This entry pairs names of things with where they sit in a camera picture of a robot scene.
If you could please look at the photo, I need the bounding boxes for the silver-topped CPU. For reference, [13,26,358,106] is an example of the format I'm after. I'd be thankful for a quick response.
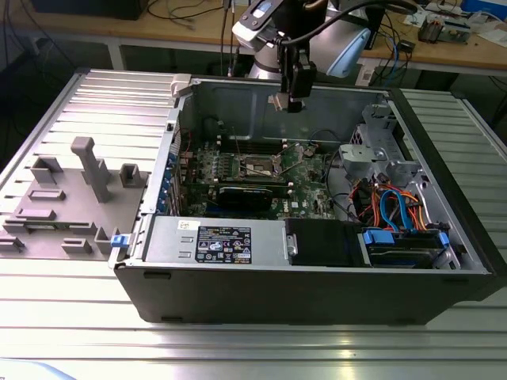
[267,93,293,112]

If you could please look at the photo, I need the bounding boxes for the RAM slot with white clips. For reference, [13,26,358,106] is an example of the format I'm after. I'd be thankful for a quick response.
[219,180,295,188]
[216,141,287,154]
[216,134,287,145]

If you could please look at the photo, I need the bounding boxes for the CPU socket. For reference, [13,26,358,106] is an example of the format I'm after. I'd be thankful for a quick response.
[234,151,288,179]

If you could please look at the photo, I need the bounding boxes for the black drive bay cover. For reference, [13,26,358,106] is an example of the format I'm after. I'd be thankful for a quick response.
[284,217,368,269]

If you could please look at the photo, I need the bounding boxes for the white label tag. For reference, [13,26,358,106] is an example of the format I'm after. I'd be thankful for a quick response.
[355,59,377,86]

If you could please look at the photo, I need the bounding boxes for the black upright box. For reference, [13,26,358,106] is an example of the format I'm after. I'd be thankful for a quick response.
[366,6,387,51]

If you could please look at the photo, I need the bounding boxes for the silver metal drive cage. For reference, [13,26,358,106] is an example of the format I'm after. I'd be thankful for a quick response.
[338,101,433,199]

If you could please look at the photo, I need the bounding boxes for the green motherboard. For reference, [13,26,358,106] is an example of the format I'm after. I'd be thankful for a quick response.
[177,139,346,221]

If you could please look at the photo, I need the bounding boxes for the pale grey case latch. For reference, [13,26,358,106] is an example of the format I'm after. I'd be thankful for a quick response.
[169,73,193,98]

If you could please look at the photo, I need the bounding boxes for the low-profile graphics card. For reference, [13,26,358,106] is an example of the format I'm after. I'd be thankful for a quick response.
[208,182,275,211]

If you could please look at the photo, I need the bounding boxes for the white printed paper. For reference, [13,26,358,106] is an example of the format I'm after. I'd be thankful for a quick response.
[402,6,431,29]

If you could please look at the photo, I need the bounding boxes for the wooden workbench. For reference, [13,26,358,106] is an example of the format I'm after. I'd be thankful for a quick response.
[0,0,507,78]

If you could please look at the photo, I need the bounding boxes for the small heatsink device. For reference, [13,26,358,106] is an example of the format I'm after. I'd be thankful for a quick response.
[417,17,444,44]

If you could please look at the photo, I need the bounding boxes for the grey hardware assembly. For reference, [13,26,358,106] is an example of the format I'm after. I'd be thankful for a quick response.
[440,15,473,44]

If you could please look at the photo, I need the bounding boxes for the hard disk in blue carrier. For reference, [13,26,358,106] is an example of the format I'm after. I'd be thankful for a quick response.
[358,226,452,271]

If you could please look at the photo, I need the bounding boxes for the blue box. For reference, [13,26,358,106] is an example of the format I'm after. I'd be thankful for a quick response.
[461,0,496,13]

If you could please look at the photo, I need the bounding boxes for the white paper sheets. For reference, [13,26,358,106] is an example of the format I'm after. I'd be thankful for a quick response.
[477,21,507,51]

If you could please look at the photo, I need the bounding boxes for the grey power supply unit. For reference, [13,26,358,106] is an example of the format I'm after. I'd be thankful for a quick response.
[143,215,287,267]

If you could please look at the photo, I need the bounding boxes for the black open PC case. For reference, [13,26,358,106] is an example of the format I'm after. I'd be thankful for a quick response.
[109,74,507,328]

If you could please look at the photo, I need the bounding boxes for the large black box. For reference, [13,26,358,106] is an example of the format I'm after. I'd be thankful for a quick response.
[29,0,144,21]

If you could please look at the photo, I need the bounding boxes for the grey parts rack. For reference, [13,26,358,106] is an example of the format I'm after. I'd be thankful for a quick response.
[0,136,154,262]

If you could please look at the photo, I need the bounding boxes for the black camera cable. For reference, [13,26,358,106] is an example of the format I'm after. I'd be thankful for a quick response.
[273,0,419,45]

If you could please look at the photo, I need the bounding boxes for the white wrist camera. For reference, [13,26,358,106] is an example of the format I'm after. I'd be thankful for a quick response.
[231,0,287,51]

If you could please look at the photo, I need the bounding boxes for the hanging cable with plug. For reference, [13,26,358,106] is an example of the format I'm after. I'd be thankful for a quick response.
[226,0,241,78]
[215,0,231,64]

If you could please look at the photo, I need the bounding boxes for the long black wire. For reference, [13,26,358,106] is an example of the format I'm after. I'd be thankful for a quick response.
[322,154,364,222]

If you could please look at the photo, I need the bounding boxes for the orange flat wire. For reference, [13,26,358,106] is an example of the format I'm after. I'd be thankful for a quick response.
[398,192,431,233]
[350,180,383,229]

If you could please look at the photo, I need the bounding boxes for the blue flat wire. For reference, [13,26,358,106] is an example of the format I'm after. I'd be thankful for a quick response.
[379,188,417,234]

